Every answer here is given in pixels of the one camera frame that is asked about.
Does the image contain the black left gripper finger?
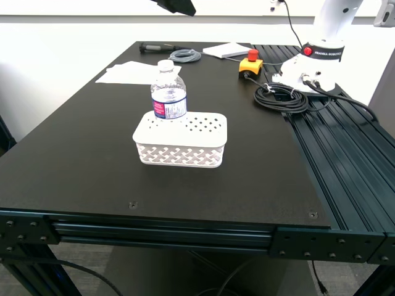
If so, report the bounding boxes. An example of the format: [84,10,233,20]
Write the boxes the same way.
[150,0,177,14]

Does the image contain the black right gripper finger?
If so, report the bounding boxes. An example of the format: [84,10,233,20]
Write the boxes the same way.
[175,0,197,17]

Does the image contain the clear plastic water bottle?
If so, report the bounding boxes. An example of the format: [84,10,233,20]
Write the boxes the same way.
[150,60,188,123]

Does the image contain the white woven plastic basket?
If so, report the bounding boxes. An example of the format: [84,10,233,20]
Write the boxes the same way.
[132,110,228,169]

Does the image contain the black handheld enabling device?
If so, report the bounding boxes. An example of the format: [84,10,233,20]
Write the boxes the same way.
[138,42,193,54]

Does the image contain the white booklet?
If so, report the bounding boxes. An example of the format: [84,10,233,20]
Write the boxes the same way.
[202,42,252,59]

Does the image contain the white paper sheets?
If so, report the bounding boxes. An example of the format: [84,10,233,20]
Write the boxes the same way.
[94,60,182,84]

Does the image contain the yellow red emergency stop button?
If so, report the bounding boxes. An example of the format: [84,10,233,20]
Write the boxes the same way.
[238,49,264,80]

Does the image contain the grey coiled cable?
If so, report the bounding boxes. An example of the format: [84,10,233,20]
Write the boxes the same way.
[168,49,284,66]

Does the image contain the white wall cable trunking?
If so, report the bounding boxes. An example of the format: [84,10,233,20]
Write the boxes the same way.
[0,0,395,16]

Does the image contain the black plugged power cable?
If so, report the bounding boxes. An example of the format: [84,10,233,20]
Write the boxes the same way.
[279,0,306,47]

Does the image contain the black coiled cable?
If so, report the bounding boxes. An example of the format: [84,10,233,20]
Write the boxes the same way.
[243,76,309,114]

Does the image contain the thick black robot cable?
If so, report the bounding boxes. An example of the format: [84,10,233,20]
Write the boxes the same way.
[304,78,380,121]

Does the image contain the black aluminium table frame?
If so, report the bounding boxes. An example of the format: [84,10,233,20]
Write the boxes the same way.
[0,44,395,296]

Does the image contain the black corner bracket plate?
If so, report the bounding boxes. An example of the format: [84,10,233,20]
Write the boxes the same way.
[0,212,60,257]
[269,227,386,263]

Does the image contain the black cable under table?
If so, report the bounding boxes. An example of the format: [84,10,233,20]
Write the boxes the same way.
[0,258,124,296]
[310,260,328,294]

